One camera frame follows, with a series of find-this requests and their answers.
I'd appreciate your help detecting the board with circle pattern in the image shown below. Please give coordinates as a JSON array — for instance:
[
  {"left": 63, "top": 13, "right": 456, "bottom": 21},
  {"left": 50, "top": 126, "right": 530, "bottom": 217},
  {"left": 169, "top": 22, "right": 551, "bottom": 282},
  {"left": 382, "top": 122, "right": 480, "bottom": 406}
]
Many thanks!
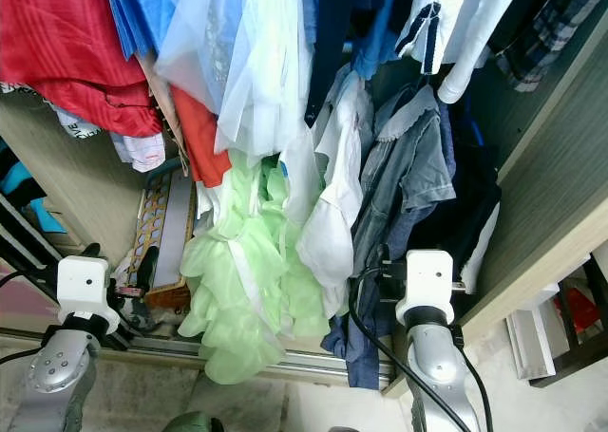
[{"left": 128, "top": 171, "right": 196, "bottom": 295}]

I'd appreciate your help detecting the white shirt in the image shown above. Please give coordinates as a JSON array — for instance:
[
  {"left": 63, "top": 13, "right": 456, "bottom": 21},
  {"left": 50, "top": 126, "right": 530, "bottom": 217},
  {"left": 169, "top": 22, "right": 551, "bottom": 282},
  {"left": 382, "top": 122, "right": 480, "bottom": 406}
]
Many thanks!
[{"left": 294, "top": 71, "right": 371, "bottom": 291}]

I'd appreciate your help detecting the blue denim garment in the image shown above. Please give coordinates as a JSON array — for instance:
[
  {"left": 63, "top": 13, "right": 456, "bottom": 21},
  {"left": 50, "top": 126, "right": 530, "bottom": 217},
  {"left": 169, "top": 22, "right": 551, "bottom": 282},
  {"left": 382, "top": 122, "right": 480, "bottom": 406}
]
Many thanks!
[{"left": 321, "top": 204, "right": 409, "bottom": 390}]

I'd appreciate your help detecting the light green garment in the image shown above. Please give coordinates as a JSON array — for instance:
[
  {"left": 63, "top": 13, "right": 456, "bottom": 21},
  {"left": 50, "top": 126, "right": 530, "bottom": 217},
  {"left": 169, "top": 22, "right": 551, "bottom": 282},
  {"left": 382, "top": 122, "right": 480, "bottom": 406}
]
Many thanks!
[{"left": 179, "top": 152, "right": 329, "bottom": 385}]

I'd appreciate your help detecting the black garment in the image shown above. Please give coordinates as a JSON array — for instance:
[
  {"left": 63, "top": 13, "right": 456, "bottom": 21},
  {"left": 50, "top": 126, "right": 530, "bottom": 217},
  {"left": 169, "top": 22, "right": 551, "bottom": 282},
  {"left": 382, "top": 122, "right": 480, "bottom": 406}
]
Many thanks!
[{"left": 418, "top": 100, "right": 504, "bottom": 272}]

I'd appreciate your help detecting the grey shirt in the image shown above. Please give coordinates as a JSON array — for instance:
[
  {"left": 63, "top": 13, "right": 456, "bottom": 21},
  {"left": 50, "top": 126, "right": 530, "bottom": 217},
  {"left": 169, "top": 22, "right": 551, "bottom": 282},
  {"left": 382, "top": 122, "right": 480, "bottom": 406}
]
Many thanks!
[{"left": 351, "top": 85, "right": 457, "bottom": 262}]

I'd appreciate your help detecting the turquoise cloth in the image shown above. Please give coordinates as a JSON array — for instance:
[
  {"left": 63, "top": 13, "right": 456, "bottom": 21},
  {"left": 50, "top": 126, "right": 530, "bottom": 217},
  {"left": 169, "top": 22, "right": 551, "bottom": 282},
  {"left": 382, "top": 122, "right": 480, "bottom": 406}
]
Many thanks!
[{"left": 5, "top": 161, "right": 48, "bottom": 229}]

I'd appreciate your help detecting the white printed garment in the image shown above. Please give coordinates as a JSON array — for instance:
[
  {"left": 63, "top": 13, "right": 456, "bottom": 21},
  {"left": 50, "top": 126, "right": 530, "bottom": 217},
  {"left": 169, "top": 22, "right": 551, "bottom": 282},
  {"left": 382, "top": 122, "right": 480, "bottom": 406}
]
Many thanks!
[{"left": 57, "top": 100, "right": 167, "bottom": 174}]

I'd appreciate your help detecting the metal sliding door track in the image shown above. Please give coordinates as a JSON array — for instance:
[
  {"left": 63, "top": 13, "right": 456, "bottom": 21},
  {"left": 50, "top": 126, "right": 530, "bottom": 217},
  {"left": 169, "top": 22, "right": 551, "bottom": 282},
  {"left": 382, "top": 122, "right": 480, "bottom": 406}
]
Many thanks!
[{"left": 0, "top": 328, "right": 390, "bottom": 390}]

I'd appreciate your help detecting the orange garment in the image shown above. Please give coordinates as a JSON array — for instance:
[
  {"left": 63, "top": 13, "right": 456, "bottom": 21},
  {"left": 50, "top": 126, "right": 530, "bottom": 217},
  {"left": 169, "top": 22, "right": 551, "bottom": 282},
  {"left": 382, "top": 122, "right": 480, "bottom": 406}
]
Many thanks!
[{"left": 173, "top": 85, "right": 234, "bottom": 188}]

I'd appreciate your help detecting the robot left leg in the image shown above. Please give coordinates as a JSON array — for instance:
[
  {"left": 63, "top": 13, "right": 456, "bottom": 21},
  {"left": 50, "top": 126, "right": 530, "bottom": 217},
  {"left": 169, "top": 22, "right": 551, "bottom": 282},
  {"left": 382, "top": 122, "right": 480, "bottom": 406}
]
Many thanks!
[{"left": 163, "top": 411, "right": 227, "bottom": 432}]

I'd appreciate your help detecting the white box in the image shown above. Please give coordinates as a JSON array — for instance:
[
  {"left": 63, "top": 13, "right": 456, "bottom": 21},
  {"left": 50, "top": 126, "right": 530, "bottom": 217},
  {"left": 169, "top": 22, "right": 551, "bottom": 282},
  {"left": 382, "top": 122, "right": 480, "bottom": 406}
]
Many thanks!
[{"left": 503, "top": 285, "right": 571, "bottom": 381}]

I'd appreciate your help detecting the wooden wardrobe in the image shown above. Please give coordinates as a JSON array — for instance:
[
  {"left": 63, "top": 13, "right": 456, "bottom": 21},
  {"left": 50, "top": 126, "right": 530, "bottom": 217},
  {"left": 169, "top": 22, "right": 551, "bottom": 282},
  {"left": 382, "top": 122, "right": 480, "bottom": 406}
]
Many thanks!
[{"left": 0, "top": 0, "right": 608, "bottom": 400}]

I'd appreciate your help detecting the red object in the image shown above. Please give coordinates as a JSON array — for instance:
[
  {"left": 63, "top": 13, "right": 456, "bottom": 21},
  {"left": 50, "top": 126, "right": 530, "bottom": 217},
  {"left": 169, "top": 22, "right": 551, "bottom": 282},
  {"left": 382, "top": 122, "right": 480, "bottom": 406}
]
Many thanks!
[{"left": 556, "top": 285, "right": 601, "bottom": 333}]

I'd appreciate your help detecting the red shirt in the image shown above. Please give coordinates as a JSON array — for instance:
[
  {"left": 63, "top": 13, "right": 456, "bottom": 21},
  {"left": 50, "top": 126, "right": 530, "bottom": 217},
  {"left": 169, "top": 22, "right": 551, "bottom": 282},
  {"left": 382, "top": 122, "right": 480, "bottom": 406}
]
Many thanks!
[{"left": 0, "top": 0, "right": 164, "bottom": 137}]

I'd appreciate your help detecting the white sheer garment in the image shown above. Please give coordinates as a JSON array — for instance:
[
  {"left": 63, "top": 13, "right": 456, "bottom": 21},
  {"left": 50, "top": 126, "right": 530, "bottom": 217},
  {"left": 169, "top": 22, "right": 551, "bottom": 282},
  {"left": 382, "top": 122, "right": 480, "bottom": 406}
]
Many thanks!
[{"left": 157, "top": 0, "right": 314, "bottom": 167}]

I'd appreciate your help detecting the dark navy garment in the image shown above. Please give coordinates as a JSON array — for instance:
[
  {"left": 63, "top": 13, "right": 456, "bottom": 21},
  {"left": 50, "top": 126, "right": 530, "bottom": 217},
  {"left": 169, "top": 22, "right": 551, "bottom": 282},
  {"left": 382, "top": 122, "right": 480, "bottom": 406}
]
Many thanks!
[{"left": 304, "top": 0, "right": 400, "bottom": 120}]

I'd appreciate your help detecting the blue shirt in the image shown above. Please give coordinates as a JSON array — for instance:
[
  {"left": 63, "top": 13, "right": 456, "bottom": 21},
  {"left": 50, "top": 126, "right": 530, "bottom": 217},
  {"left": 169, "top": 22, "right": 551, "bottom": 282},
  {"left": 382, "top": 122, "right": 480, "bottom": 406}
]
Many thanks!
[{"left": 104, "top": 0, "right": 181, "bottom": 63}]

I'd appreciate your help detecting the white jacket navy trim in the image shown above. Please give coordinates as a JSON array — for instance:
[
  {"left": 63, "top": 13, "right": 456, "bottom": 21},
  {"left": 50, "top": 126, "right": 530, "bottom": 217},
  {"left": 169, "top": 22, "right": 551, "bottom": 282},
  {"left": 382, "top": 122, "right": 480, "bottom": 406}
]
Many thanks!
[{"left": 394, "top": 0, "right": 528, "bottom": 105}]

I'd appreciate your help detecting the dark plaid shirt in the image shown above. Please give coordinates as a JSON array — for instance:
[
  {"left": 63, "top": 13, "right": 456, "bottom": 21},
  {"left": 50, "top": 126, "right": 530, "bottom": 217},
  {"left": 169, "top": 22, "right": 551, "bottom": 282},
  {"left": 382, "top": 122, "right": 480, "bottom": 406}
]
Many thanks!
[{"left": 494, "top": 0, "right": 608, "bottom": 91}]

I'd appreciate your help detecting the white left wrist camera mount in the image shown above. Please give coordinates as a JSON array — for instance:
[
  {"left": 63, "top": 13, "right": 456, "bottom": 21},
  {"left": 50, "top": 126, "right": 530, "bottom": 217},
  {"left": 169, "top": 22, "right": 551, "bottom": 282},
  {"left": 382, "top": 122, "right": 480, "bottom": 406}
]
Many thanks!
[{"left": 56, "top": 255, "right": 121, "bottom": 334}]

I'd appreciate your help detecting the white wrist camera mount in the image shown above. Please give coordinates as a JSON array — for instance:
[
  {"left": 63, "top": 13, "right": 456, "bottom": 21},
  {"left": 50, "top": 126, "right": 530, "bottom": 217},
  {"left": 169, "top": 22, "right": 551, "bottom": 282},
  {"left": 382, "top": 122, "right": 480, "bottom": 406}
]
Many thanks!
[
  {"left": 395, "top": 250, "right": 455, "bottom": 329},
  {"left": 56, "top": 255, "right": 121, "bottom": 334}
]

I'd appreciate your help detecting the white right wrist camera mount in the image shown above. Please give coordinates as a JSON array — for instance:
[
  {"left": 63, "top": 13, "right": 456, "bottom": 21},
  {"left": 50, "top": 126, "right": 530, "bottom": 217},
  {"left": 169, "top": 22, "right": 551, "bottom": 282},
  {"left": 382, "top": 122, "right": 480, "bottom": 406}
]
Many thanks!
[{"left": 395, "top": 250, "right": 455, "bottom": 329}]

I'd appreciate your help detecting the short black left arm cable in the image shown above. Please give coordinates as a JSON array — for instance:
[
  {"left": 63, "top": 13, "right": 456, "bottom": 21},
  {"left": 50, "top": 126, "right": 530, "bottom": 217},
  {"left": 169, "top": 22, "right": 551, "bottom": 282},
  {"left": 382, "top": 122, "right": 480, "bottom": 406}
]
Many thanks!
[{"left": 0, "top": 347, "right": 50, "bottom": 366}]

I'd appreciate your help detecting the short black arm cable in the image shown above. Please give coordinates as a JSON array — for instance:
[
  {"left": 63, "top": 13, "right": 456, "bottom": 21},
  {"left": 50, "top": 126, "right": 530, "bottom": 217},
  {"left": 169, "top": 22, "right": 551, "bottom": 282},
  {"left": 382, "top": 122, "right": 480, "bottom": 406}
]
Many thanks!
[
  {"left": 0, "top": 347, "right": 50, "bottom": 366},
  {"left": 456, "top": 342, "right": 495, "bottom": 432}
]

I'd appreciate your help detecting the short black right arm cable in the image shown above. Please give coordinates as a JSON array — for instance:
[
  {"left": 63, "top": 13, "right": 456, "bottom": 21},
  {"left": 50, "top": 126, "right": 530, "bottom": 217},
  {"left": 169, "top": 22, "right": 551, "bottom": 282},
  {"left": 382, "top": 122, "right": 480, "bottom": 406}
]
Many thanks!
[{"left": 456, "top": 342, "right": 495, "bottom": 432}]

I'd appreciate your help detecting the black shelf frame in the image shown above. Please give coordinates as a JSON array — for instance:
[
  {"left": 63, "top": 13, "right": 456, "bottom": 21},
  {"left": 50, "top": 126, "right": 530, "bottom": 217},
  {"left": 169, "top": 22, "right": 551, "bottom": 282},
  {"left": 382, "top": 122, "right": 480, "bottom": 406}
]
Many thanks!
[{"left": 527, "top": 252, "right": 608, "bottom": 387}]

